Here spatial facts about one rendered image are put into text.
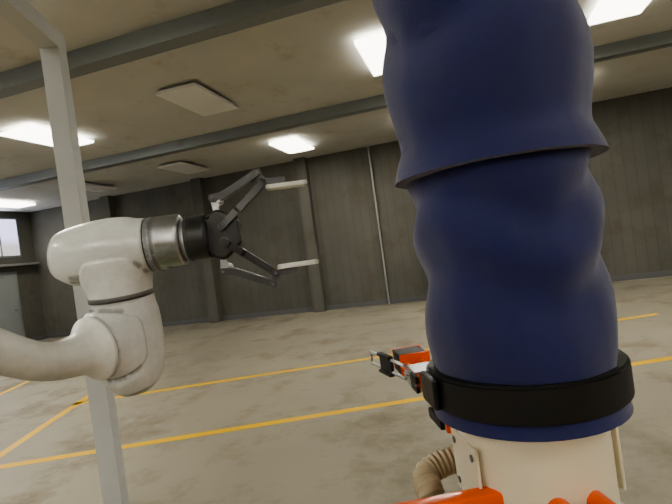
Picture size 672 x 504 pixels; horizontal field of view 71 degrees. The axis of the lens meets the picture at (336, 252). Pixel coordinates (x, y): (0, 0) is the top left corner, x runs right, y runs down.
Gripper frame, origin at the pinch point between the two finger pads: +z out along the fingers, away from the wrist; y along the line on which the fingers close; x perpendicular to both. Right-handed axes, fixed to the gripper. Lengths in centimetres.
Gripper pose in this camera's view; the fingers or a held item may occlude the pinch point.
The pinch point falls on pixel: (306, 222)
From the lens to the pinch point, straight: 80.9
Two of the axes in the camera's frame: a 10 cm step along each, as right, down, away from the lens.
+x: 1.0, 0.0, -9.9
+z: 9.8, -1.4, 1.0
